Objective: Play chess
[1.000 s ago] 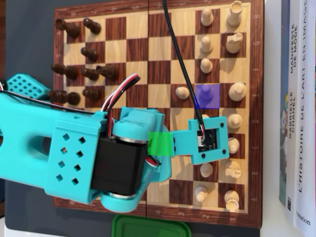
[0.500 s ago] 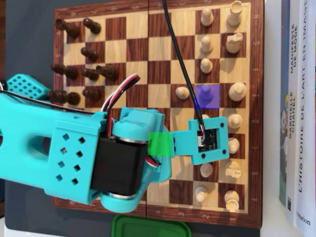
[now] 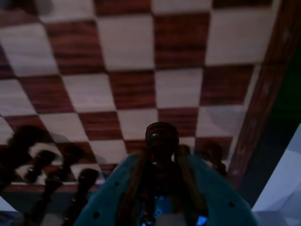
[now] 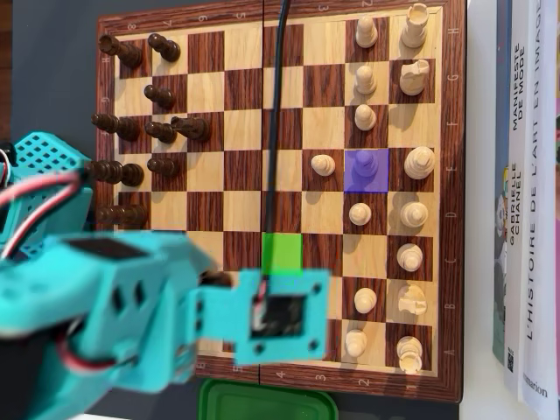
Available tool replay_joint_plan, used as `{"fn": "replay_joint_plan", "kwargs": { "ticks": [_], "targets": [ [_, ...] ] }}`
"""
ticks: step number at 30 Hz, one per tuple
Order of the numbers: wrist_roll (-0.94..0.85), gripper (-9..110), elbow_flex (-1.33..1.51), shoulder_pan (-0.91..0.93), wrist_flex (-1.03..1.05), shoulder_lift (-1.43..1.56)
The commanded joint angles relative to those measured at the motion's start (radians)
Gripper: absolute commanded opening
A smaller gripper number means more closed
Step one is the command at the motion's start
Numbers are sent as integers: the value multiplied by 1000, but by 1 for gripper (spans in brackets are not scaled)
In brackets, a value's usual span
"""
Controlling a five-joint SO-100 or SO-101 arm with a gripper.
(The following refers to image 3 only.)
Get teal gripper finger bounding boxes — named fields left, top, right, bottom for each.
left=74, top=150, right=151, bottom=226
left=178, top=145, right=261, bottom=226

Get dark wooden bishop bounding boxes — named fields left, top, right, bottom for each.
left=39, top=174, right=64, bottom=226

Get folding wooden chessboard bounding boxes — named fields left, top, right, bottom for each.
left=0, top=0, right=292, bottom=193

